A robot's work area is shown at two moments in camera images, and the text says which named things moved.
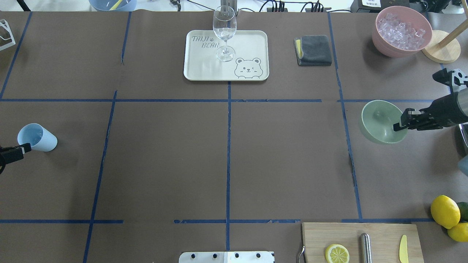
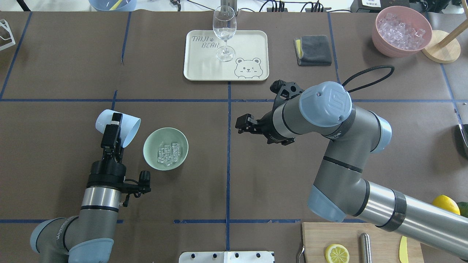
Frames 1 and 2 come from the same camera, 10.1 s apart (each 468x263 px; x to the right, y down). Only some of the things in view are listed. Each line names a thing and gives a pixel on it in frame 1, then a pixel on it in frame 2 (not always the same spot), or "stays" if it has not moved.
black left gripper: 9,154 to 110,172
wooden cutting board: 385,241 stays
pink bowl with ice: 401,31 stays
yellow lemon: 445,212 stays
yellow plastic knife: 403,251 stays
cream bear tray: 251,63 stays
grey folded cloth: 312,50 stays
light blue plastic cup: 40,138 to 130,125
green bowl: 378,117 to 165,148
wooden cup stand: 444,48 stays
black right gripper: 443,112 to 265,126
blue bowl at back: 113,5 stays
